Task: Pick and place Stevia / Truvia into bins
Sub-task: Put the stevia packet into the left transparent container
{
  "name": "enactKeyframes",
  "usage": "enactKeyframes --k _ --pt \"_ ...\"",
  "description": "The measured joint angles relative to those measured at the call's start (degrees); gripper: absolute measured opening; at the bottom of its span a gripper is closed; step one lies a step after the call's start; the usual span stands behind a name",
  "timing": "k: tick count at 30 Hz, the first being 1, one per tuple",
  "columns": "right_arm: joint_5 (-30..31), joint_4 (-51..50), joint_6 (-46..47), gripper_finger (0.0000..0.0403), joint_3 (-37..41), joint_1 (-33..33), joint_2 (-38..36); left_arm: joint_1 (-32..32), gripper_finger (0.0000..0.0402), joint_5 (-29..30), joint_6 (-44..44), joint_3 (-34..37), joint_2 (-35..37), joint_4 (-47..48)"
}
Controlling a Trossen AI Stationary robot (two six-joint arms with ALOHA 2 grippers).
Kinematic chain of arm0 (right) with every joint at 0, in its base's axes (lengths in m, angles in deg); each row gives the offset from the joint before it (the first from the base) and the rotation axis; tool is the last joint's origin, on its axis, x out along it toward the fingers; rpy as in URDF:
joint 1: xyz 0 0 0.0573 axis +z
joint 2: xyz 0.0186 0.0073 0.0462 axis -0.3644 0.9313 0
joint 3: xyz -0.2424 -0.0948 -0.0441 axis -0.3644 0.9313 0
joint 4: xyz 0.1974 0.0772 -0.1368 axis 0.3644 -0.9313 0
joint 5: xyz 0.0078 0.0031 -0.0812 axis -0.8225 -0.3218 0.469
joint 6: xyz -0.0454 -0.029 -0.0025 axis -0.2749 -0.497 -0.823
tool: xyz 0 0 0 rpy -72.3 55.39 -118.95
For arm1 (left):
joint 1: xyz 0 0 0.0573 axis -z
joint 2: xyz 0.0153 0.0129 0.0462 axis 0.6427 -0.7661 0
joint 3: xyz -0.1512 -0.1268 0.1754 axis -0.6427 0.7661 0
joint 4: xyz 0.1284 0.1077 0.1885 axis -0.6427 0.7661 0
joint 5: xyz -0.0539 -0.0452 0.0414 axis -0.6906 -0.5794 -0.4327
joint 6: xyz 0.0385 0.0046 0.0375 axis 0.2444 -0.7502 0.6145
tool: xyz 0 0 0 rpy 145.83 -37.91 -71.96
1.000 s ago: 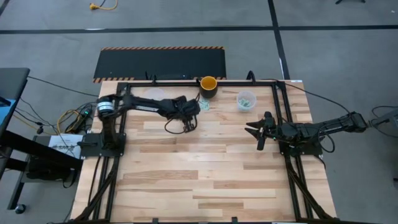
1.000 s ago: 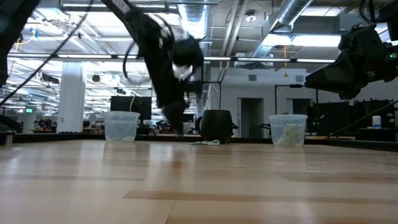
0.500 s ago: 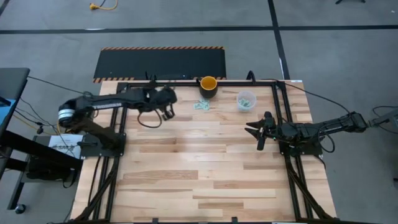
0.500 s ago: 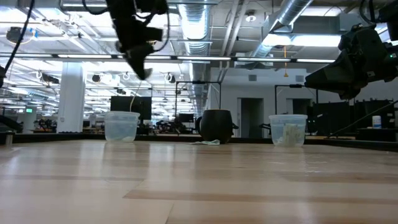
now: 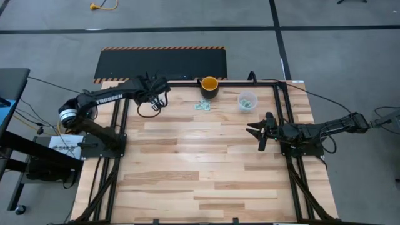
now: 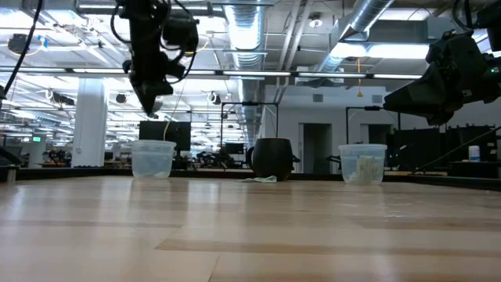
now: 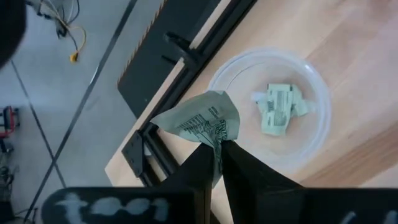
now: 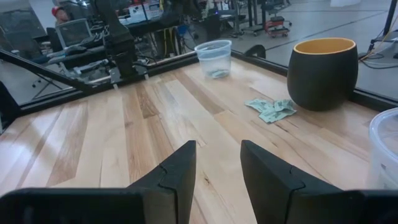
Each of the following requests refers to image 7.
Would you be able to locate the black aluminium table frame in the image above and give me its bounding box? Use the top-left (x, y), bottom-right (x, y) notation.
top-left (117, 0), bottom-right (259, 188)

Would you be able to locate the wire bundle yellow connector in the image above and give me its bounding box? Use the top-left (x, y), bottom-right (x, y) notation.
top-left (26, 0), bottom-right (88, 64)

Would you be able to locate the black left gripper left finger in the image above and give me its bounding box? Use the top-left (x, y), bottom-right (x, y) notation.
top-left (42, 142), bottom-right (215, 224)

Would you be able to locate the red rolling cart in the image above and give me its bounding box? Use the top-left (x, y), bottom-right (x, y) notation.
top-left (0, 105), bottom-right (20, 138)

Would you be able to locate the green stevia packet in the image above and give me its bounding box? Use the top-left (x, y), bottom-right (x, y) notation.
top-left (256, 83), bottom-right (295, 137)
top-left (290, 84), bottom-right (310, 118)
top-left (150, 90), bottom-right (241, 187)

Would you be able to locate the black rounded object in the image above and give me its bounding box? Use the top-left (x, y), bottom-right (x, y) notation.
top-left (0, 0), bottom-right (28, 70)

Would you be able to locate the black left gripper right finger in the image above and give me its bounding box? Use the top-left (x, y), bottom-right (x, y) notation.
top-left (221, 140), bottom-right (398, 224)

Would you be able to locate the black table edge handle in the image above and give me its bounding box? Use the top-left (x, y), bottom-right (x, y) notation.
top-left (161, 30), bottom-right (203, 68)

